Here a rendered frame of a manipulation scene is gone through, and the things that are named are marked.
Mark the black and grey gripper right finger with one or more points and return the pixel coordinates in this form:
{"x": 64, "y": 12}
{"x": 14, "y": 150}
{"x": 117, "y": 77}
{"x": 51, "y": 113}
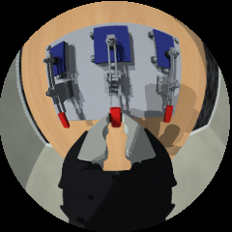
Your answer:
{"x": 144, "y": 147}

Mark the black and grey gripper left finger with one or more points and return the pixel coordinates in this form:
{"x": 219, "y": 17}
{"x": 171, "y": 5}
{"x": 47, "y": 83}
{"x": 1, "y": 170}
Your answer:
{"x": 88, "y": 149}

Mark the grey flat plate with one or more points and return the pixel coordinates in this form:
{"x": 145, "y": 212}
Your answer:
{"x": 90, "y": 102}

